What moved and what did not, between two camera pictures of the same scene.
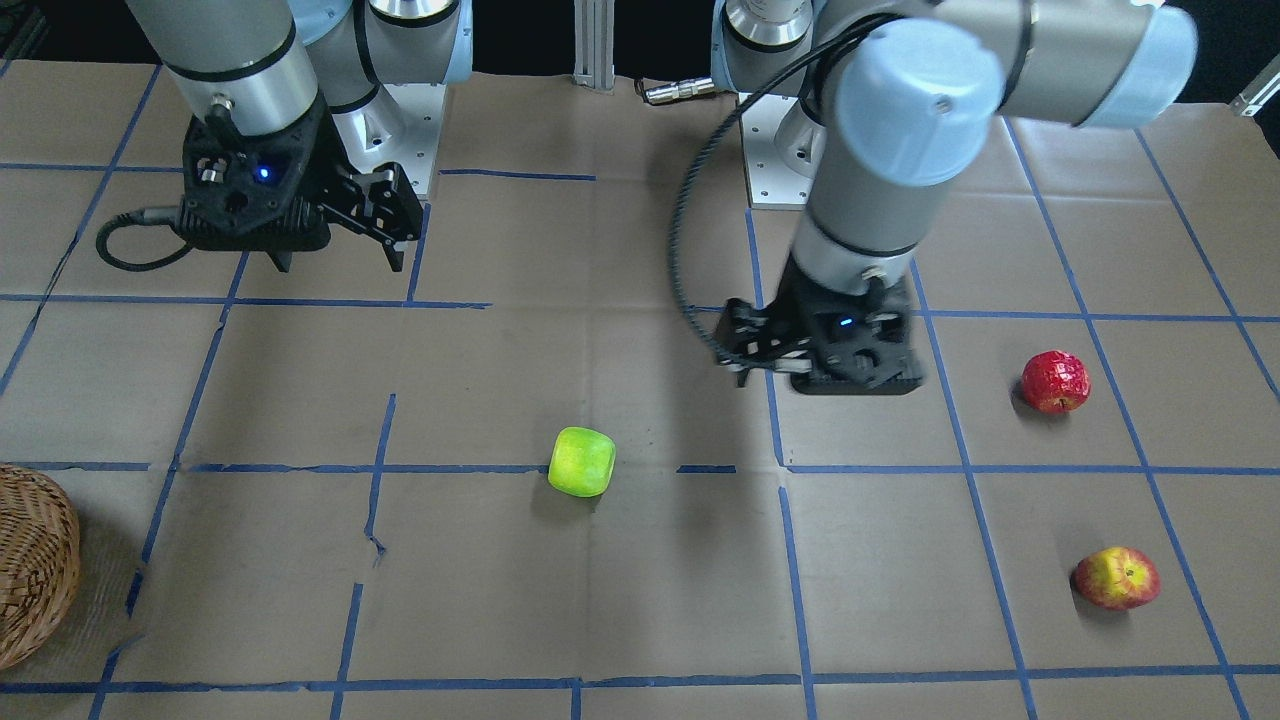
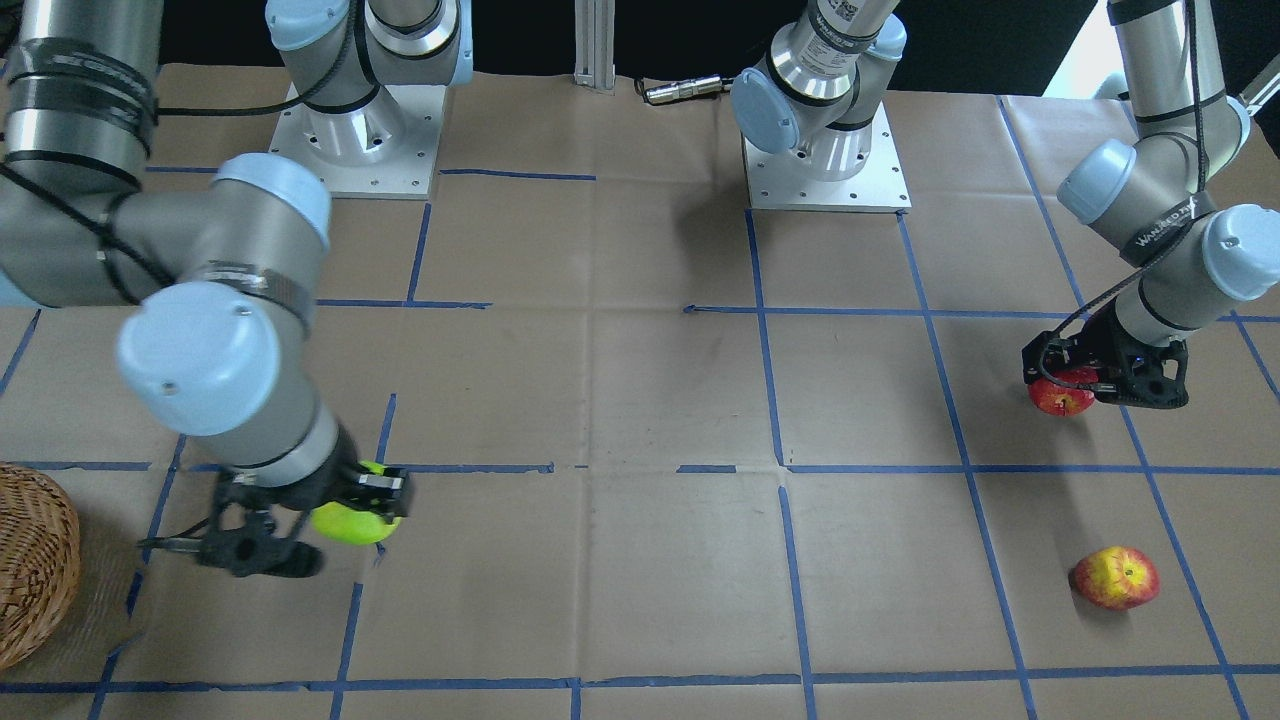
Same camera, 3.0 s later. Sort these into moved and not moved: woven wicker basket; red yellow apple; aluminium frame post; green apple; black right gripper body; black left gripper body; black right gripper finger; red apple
Moved: black right gripper finger; black left gripper body; green apple; black right gripper body
Not moved: red apple; red yellow apple; aluminium frame post; woven wicker basket
